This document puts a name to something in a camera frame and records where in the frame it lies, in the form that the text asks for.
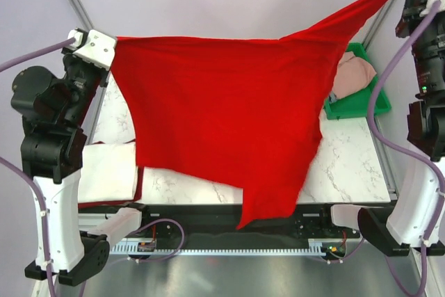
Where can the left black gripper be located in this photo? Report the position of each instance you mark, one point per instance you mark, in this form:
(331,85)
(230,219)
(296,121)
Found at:
(69,58)

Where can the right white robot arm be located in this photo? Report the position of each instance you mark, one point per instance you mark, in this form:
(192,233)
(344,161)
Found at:
(413,222)

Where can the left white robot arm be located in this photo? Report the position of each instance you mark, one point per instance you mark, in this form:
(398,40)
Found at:
(52,111)

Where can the pink t-shirt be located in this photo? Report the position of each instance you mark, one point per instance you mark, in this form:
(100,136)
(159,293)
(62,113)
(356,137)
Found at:
(353,74)

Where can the green plastic bin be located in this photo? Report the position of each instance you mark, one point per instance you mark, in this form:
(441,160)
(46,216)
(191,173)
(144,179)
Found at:
(355,105)

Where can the light blue t-shirt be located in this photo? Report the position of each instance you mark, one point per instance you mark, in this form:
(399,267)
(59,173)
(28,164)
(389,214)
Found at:
(332,98)

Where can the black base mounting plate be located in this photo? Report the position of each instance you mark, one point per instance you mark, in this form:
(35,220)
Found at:
(222,220)

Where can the right aluminium corner post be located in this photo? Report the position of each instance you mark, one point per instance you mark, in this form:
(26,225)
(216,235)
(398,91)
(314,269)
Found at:
(377,23)

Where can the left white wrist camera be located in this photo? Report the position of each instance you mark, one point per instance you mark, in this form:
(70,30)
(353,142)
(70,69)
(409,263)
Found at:
(93,47)

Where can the aluminium frame rail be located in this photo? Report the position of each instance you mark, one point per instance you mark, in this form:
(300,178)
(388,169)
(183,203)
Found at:
(313,220)

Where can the grey slotted cable duct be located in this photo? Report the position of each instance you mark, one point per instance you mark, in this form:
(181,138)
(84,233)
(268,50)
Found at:
(138,247)

